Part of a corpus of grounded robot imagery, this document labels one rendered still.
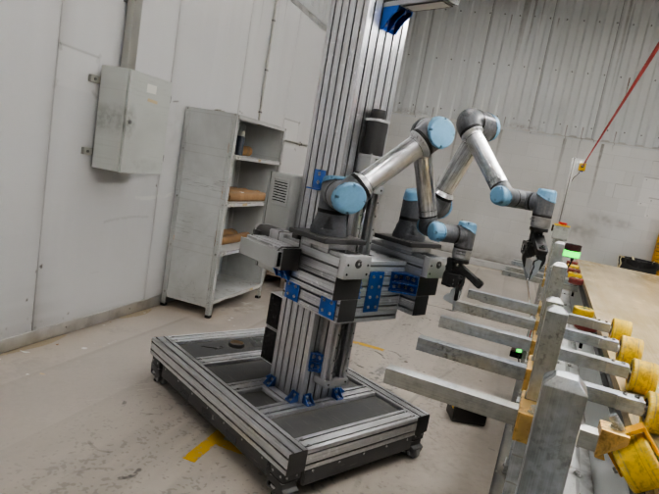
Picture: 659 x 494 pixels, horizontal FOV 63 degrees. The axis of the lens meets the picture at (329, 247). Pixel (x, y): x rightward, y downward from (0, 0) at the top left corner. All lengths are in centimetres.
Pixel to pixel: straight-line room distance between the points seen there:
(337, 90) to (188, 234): 219
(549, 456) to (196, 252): 384
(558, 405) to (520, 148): 948
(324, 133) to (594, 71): 809
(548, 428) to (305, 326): 201
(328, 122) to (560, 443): 204
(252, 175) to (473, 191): 570
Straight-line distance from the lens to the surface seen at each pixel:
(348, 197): 194
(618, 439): 101
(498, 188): 218
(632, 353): 173
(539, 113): 1001
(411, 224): 244
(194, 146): 421
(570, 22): 1036
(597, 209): 1000
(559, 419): 51
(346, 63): 242
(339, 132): 234
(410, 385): 102
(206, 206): 415
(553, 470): 53
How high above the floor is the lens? 131
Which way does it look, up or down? 9 degrees down
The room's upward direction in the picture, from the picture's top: 10 degrees clockwise
